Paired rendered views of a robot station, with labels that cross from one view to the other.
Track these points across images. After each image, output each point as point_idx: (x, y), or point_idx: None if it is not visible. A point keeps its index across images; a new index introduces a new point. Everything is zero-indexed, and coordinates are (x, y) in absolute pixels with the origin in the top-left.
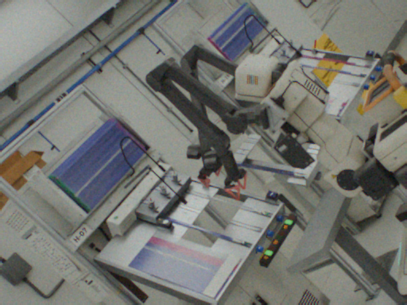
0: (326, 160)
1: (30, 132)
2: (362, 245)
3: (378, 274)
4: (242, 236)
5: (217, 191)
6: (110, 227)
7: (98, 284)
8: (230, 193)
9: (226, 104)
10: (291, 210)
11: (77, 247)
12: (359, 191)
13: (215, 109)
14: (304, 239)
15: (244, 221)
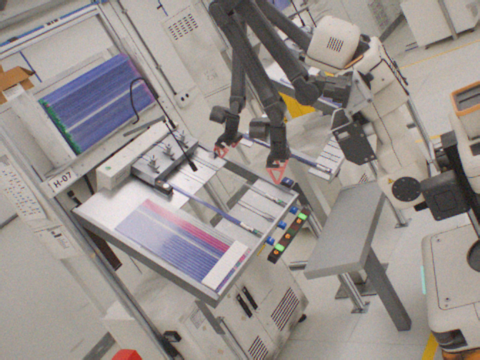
0: (388, 161)
1: (26, 41)
2: None
3: (389, 294)
4: (251, 221)
5: (224, 164)
6: (99, 178)
7: (68, 240)
8: (271, 173)
9: (301, 66)
10: (301, 203)
11: (56, 193)
12: (413, 205)
13: (285, 68)
14: (325, 241)
15: (253, 204)
